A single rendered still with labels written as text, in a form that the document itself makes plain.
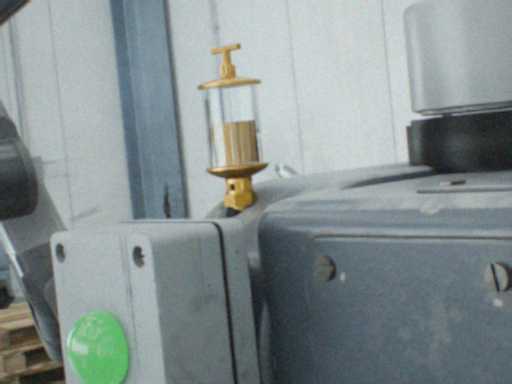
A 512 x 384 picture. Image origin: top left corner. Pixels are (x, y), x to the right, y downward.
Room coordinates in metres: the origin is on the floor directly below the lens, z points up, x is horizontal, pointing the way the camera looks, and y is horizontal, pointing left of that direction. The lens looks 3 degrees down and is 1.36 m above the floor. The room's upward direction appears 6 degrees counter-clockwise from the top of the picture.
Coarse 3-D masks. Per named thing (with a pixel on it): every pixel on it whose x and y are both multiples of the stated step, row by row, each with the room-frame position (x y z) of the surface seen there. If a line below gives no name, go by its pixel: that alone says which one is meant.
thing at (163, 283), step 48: (96, 240) 0.38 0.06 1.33; (144, 240) 0.35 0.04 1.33; (192, 240) 0.36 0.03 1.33; (240, 240) 0.38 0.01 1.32; (96, 288) 0.38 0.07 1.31; (144, 288) 0.36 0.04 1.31; (192, 288) 0.36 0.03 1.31; (240, 288) 0.38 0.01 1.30; (144, 336) 0.36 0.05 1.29; (192, 336) 0.36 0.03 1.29; (240, 336) 0.38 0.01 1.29
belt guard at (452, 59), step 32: (448, 0) 0.45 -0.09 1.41; (480, 0) 0.44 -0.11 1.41; (416, 32) 0.47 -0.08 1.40; (448, 32) 0.45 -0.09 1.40; (480, 32) 0.44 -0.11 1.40; (416, 64) 0.47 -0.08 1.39; (448, 64) 0.45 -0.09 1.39; (480, 64) 0.44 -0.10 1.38; (416, 96) 0.47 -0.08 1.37; (448, 96) 0.45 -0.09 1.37; (480, 96) 0.44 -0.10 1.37
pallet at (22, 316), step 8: (16, 304) 6.54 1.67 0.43; (24, 304) 6.51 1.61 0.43; (0, 312) 6.26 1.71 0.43; (8, 312) 6.26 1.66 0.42; (16, 312) 6.18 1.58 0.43; (24, 312) 6.15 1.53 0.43; (0, 320) 5.93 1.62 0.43; (8, 320) 5.91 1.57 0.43; (16, 320) 5.92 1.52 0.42; (24, 320) 5.84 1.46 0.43; (32, 320) 5.83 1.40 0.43; (8, 328) 5.71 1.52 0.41; (32, 328) 6.24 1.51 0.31; (8, 336) 5.71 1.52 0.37; (16, 336) 6.09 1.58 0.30; (8, 344) 5.70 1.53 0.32; (16, 344) 5.75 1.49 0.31; (24, 344) 5.76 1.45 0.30; (32, 344) 5.79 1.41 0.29
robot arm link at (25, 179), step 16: (0, 128) 0.67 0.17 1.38; (16, 128) 0.68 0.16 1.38; (0, 144) 0.67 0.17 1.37; (16, 144) 0.67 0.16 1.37; (0, 160) 0.66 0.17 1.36; (16, 160) 0.66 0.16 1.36; (32, 160) 0.67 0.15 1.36; (0, 176) 0.65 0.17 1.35; (16, 176) 0.66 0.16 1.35; (32, 176) 0.66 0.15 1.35; (0, 192) 0.65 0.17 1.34; (16, 192) 0.66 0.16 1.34; (32, 192) 0.67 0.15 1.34; (0, 208) 0.66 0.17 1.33; (16, 208) 0.67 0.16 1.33; (32, 208) 0.68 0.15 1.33
